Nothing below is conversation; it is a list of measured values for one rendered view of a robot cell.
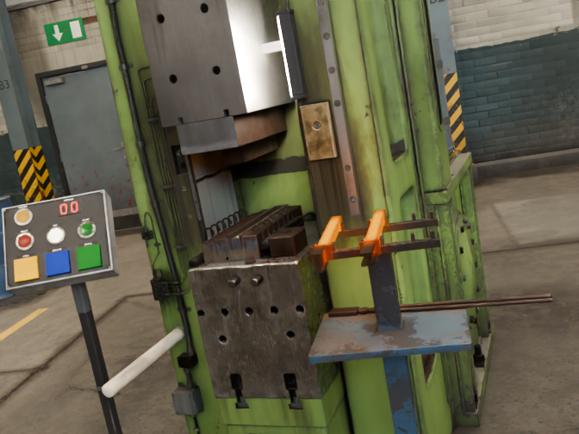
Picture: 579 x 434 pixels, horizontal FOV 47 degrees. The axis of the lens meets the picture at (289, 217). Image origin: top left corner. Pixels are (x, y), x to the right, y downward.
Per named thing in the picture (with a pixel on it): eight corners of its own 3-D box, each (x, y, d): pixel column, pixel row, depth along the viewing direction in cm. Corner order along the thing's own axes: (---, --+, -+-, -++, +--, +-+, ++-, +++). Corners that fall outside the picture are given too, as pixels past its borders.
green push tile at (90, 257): (101, 265, 208) (99, 243, 211) (77, 270, 208) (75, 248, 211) (103, 266, 210) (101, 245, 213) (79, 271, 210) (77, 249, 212)
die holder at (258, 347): (321, 399, 204) (296, 261, 196) (214, 398, 219) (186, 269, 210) (365, 327, 255) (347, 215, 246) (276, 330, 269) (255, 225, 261)
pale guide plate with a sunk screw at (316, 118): (336, 157, 202) (326, 102, 199) (308, 161, 206) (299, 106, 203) (338, 156, 204) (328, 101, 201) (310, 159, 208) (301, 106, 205)
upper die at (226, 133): (239, 146, 200) (233, 115, 198) (182, 155, 207) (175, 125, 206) (287, 130, 238) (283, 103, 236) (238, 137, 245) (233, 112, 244)
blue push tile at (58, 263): (70, 271, 208) (68, 249, 210) (46, 276, 208) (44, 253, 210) (72, 273, 210) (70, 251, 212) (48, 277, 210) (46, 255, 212)
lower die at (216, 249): (260, 258, 207) (255, 232, 205) (204, 263, 214) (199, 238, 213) (304, 225, 245) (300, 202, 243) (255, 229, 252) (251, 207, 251)
